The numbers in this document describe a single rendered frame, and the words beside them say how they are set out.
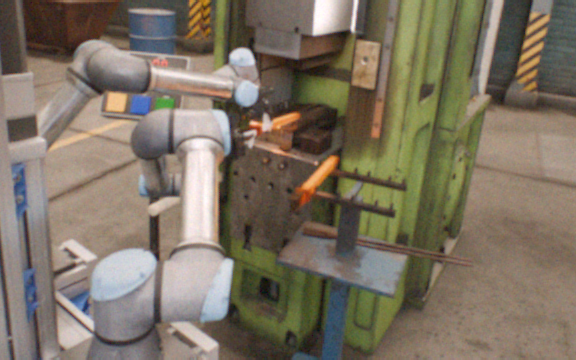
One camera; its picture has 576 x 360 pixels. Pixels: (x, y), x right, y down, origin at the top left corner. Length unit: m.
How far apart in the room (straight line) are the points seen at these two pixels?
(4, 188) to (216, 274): 0.40
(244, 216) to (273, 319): 0.48
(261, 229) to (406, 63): 0.89
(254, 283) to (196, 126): 1.24
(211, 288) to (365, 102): 1.15
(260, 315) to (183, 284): 1.37
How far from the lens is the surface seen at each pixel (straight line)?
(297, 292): 2.18
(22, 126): 1.07
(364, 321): 2.36
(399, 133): 1.94
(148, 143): 1.27
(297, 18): 1.88
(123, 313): 1.03
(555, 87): 7.79
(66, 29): 8.17
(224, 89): 1.52
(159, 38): 6.47
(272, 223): 2.08
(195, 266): 1.02
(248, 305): 2.38
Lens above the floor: 1.61
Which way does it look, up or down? 18 degrees down
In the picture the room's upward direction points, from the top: 5 degrees clockwise
